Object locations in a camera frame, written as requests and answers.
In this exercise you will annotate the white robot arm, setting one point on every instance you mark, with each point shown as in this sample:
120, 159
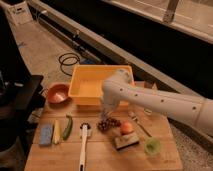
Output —
191, 110

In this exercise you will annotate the white paper cup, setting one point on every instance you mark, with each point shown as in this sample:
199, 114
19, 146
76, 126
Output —
148, 112

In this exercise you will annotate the green plastic cup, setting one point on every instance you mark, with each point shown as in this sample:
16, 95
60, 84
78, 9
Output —
152, 146

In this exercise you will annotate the yellow plastic bin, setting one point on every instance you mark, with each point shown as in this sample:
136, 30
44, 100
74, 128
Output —
86, 82

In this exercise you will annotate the silver fork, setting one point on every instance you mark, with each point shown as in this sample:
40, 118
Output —
133, 116

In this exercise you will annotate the bunch of dark grapes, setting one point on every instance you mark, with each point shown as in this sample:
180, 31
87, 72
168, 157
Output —
107, 124

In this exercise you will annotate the orange peach fruit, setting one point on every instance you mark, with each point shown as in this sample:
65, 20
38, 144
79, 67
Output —
126, 128

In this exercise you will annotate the red bowl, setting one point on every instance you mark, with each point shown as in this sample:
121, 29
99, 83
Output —
57, 93

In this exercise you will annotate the green cucumber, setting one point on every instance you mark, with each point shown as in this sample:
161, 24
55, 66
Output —
68, 128

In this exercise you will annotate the yellow corn cob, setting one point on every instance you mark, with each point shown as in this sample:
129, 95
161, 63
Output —
57, 132

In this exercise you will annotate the blue sponge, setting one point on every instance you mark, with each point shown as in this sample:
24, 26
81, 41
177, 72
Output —
46, 132

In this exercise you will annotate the white box with label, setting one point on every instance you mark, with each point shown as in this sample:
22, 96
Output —
19, 13

